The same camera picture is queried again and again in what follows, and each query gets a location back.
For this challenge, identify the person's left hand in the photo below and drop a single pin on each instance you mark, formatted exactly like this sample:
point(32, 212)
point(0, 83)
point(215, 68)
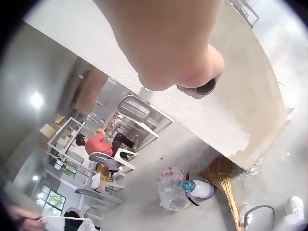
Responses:
point(22, 217)

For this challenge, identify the person's right hand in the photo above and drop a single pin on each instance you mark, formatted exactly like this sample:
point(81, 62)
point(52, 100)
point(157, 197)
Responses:
point(156, 48)

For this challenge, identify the person's left fingers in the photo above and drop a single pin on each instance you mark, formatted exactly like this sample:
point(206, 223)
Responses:
point(36, 222)

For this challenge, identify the person's right fingers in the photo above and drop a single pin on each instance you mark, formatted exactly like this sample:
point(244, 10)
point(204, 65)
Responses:
point(211, 65)

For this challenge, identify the black tube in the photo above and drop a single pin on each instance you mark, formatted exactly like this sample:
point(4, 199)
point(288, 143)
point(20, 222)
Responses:
point(204, 90)

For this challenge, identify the thin white rod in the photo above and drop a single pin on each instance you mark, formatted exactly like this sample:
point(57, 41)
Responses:
point(67, 217)

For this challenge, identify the window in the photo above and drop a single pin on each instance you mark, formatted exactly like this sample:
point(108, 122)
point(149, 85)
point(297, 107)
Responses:
point(51, 198)

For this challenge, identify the row of white tables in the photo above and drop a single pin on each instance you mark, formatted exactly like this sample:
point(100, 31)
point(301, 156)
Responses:
point(101, 190)

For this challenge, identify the metal table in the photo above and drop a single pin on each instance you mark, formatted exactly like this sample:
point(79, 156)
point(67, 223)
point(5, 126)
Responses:
point(137, 110)

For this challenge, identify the white plastic chair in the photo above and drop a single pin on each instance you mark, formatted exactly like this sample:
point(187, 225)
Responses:
point(105, 160)

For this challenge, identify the cardboard boxes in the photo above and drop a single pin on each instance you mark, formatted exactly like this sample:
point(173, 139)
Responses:
point(50, 127)

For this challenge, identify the straw broom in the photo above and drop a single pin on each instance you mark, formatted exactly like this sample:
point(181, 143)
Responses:
point(226, 187)

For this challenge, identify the white spray bottle teal top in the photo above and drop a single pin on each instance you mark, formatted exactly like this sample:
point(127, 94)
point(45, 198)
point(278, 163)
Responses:
point(201, 190)

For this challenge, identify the clear bag of plastic bottles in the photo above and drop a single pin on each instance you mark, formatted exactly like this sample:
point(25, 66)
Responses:
point(172, 192)

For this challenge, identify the white bag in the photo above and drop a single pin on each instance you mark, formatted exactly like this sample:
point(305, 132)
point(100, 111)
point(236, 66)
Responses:
point(295, 208)

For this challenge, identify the metal frame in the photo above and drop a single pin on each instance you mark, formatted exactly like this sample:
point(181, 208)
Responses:
point(247, 12)

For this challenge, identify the white frame rack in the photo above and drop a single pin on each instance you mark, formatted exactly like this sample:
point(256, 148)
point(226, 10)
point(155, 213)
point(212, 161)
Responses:
point(61, 142)

